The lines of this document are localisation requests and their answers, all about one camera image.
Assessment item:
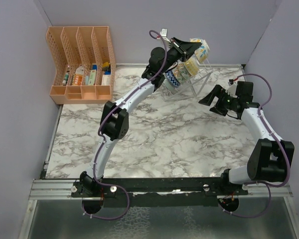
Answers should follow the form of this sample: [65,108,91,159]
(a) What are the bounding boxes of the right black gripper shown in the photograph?
[199,85,239,117]

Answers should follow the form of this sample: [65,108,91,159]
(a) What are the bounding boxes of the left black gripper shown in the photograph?
[159,37,200,74]

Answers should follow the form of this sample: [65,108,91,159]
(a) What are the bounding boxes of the blue orange floral bowl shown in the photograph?
[190,38,210,64]

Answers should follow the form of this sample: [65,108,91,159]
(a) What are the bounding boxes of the blue yellow sun bowl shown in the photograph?
[184,57,199,77]

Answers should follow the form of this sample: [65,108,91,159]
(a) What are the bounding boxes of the white bowl orange flower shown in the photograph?
[178,63,192,80]

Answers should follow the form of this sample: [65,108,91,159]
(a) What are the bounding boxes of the white bowl orange leaves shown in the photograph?
[172,68,185,84]

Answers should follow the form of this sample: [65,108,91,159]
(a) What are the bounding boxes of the teal green bowl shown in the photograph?
[163,80,177,94]

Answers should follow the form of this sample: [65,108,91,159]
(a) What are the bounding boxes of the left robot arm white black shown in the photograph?
[80,38,202,197]

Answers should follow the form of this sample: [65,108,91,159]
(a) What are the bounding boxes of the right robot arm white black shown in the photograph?
[199,80,295,195]

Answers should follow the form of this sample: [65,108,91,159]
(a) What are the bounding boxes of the yellow black toy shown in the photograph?
[102,62,111,72]

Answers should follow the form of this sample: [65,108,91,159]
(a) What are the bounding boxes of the white card box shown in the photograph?
[102,71,111,86]

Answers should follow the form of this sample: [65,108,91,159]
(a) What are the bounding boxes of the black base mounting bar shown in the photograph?
[71,175,248,208]

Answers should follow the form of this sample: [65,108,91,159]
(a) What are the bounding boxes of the mint green box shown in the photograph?
[85,70,97,86]

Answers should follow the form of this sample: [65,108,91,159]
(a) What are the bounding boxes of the peach plastic file organizer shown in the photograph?
[46,26,116,105]

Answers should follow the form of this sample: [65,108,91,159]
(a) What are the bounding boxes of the orange white box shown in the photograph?
[72,65,84,86]

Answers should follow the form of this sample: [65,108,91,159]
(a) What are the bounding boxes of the small dark bottle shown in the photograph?
[62,70,70,86]

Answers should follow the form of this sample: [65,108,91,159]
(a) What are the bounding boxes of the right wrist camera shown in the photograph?
[226,79,237,97]

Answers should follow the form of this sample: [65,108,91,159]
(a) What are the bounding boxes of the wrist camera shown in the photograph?
[226,79,237,97]
[156,28,170,42]

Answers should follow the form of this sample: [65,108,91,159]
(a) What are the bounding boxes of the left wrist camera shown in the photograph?
[156,28,170,42]

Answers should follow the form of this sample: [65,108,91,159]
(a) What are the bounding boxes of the white wire dish rack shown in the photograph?
[160,55,213,102]

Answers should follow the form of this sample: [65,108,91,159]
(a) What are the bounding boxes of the aluminium frame rail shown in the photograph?
[28,179,293,200]

